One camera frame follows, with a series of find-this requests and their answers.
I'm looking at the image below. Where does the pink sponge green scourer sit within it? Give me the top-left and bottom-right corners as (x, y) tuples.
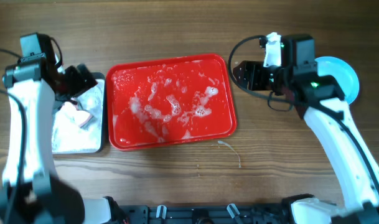
(60, 102), (93, 128)

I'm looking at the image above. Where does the light blue plate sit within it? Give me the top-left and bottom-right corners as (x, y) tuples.
(316, 56), (360, 104)

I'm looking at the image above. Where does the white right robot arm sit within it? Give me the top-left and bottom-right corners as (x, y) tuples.
(228, 60), (379, 223)

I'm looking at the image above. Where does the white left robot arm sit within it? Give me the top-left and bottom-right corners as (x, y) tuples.
(0, 58), (124, 223)

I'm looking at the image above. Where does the red plastic tray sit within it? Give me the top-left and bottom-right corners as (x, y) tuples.
(106, 54), (237, 151)

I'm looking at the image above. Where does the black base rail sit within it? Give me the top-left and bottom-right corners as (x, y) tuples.
(120, 203), (291, 224)

